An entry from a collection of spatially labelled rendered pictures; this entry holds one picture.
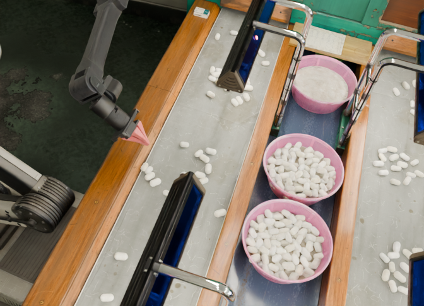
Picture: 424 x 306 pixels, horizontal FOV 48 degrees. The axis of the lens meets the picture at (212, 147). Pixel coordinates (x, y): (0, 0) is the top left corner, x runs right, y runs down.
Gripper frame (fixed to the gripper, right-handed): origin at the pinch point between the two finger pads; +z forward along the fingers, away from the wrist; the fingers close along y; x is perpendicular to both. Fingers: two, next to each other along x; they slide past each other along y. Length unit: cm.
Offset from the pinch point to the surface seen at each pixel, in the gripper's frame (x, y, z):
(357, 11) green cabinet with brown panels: -36, 92, 41
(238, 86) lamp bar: -29.7, 13.1, 4.3
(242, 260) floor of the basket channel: -9.4, -17.8, 40.8
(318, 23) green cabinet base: -20, 91, 36
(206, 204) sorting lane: -4.6, -6.6, 24.8
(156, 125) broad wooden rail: 10.0, 15.9, 4.4
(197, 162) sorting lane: 0.3, 7.4, 19.0
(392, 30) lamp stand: -58, 50, 32
